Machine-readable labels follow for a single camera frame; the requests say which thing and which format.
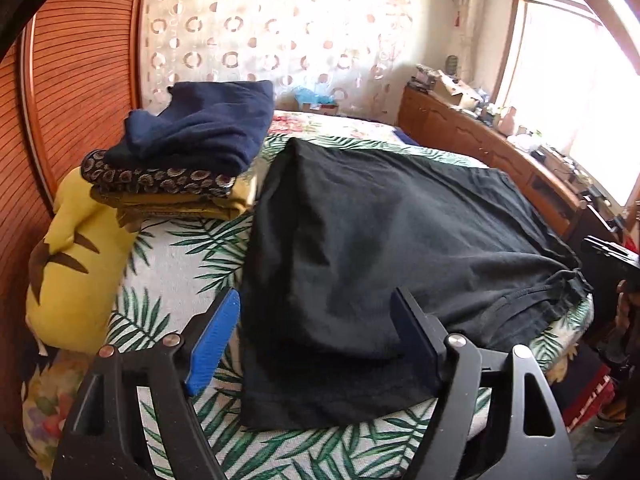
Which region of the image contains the navy folded garment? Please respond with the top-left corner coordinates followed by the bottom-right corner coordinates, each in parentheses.
top-left (102, 80), bottom-right (275, 176)

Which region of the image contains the dark patterned folded garment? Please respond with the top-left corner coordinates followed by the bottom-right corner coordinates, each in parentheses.
top-left (81, 150), bottom-right (237, 198)

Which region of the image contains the red bag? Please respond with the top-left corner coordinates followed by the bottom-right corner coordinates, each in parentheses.
top-left (562, 360), bottom-right (618, 433)

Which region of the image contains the wooden dresser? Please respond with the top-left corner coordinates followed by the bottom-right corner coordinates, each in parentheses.
top-left (398, 82), bottom-right (626, 241)

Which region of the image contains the circle-patterned sheer curtain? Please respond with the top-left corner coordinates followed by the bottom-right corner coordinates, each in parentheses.
top-left (140, 0), bottom-right (461, 121)

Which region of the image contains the black t-shirt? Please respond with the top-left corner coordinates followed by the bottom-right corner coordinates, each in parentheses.
top-left (239, 137), bottom-right (593, 431)

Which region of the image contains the wooden headboard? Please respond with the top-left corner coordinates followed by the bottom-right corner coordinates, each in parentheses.
top-left (0, 0), bottom-right (151, 441)

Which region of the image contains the open cardboard box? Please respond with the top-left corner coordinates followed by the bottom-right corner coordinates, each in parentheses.
top-left (435, 72), bottom-right (481, 108)

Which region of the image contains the floral leaf-print bedspread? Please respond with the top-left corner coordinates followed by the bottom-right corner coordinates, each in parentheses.
top-left (22, 110), bottom-right (596, 480)

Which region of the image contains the cardboard box with teal item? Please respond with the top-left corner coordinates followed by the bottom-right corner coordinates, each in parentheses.
top-left (292, 85), bottom-right (334, 111)

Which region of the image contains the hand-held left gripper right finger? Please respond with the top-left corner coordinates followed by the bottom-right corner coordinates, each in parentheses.
top-left (391, 287), bottom-right (573, 480)

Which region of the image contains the bright window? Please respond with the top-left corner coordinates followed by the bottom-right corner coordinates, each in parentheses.
top-left (502, 0), bottom-right (640, 208)

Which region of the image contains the yellow plush pillow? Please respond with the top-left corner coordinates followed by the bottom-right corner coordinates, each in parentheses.
top-left (25, 165), bottom-right (146, 356)

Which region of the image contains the yellow folded garment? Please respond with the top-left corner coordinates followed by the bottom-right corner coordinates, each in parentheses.
top-left (92, 175), bottom-right (261, 221)

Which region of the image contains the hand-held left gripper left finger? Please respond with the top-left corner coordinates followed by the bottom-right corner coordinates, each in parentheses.
top-left (52, 287), bottom-right (241, 480)

